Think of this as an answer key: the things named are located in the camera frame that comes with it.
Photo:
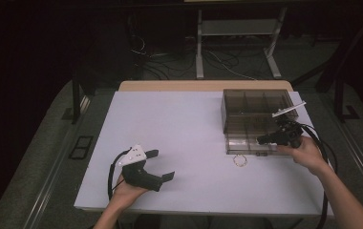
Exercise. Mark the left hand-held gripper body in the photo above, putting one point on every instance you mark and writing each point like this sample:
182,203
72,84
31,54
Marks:
138,176

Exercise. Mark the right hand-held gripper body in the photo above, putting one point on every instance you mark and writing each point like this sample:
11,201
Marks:
289,133

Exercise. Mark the person's left hand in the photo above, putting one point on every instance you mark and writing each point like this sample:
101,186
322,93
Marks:
127,194

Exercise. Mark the person's right hand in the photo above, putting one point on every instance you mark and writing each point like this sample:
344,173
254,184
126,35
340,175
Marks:
307,156

